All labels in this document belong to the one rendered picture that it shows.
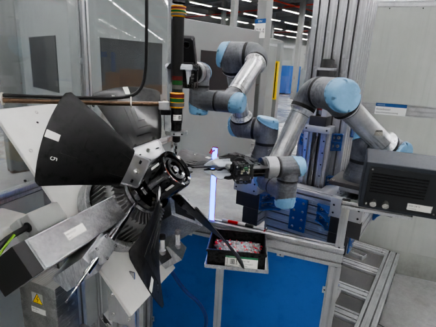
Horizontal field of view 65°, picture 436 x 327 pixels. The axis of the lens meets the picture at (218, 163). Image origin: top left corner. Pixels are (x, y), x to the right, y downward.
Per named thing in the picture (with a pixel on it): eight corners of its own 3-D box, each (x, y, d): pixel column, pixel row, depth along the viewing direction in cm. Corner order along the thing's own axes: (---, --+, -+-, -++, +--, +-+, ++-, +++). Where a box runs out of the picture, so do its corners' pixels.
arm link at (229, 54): (254, 144, 184) (242, 49, 146) (228, 141, 189) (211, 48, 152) (260, 130, 191) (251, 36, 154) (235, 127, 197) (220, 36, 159)
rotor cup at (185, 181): (147, 218, 97) (180, 196, 91) (119, 176, 97) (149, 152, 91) (172, 201, 110) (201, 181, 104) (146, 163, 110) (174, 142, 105)
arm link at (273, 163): (272, 153, 123) (268, 174, 126) (260, 153, 122) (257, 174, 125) (281, 161, 117) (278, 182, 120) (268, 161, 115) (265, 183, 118)
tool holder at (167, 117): (159, 136, 102) (159, 102, 99) (157, 132, 108) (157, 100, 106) (189, 136, 104) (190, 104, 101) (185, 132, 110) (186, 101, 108)
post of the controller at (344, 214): (335, 247, 132) (342, 200, 127) (335, 244, 135) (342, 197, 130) (342, 249, 131) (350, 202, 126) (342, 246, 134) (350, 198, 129)
